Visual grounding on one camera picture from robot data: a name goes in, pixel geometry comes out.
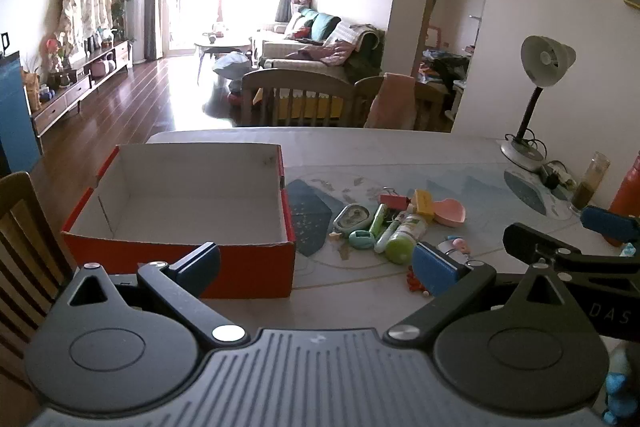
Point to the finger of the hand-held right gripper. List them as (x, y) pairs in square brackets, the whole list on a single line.
[(612, 224), (590, 264)]

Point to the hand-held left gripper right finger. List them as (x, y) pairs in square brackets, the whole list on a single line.
[(435, 269)]

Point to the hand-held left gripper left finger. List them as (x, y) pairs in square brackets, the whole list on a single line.
[(192, 269)]

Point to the green cap bottle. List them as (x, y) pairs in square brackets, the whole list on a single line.
[(402, 247)]

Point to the pink heart bowl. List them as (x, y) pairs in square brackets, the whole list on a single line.
[(450, 212)]

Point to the red cardboard box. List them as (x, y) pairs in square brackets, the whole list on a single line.
[(175, 207)]

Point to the green tube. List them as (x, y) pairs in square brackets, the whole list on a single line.
[(380, 219)]

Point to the person's right hand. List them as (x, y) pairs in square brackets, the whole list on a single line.
[(622, 392)]

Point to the orange red toy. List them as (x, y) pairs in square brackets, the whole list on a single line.
[(414, 283)]

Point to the red bottle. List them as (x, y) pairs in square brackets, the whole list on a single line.
[(627, 192)]

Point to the glass bottle brown drink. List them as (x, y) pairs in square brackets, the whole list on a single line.
[(585, 192)]

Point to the white tube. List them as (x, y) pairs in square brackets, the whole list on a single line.
[(392, 229)]

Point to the white power strip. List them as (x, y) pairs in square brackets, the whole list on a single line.
[(567, 179)]

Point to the yellow box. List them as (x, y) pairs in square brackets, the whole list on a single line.
[(422, 203)]

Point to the small teal case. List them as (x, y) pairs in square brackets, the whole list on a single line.
[(361, 240)]

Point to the red small box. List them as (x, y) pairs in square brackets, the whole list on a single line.
[(392, 201)]

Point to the printed clear table mat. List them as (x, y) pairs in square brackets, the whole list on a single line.
[(500, 207)]

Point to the pink cloth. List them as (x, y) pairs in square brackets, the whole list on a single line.
[(395, 102)]

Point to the brown wooden dining chair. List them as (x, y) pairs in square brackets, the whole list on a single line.
[(20, 227), (430, 97)]

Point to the white desk lamp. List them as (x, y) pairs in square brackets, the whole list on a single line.
[(542, 57)]

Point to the grey bean bag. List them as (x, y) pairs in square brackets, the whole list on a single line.
[(232, 64)]

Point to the wooden TV cabinet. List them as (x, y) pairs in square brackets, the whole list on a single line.
[(65, 97)]

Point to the grey wooden dining chair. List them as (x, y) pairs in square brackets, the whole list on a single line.
[(300, 79)]

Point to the round coffee table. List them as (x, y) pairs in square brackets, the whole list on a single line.
[(222, 42)]

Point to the blue cabinet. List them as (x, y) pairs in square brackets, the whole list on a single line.
[(17, 107)]

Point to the beige sofa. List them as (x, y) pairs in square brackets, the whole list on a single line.
[(300, 52)]

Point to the red artificial flowers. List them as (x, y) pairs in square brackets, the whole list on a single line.
[(54, 47)]

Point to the white standing air conditioner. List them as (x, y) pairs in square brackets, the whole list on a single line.
[(137, 7)]

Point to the floral cloth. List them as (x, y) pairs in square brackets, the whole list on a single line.
[(82, 2)]

